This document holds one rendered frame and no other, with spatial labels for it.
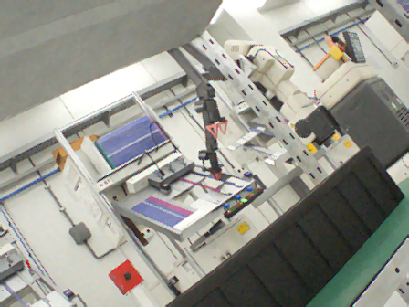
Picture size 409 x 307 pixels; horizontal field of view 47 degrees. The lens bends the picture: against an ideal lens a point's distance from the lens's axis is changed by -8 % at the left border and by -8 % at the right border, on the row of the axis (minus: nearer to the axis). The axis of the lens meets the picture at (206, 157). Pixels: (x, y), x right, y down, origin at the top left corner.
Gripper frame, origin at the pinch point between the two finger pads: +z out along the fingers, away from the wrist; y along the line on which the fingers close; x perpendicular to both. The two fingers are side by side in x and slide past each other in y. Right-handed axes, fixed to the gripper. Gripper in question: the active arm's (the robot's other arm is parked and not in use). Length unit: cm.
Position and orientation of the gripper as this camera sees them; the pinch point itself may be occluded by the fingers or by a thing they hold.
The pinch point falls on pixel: (217, 179)
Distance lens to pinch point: 341.0
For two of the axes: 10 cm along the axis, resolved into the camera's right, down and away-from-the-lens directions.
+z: 1.9, 8.9, 4.1
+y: -6.8, 4.2, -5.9
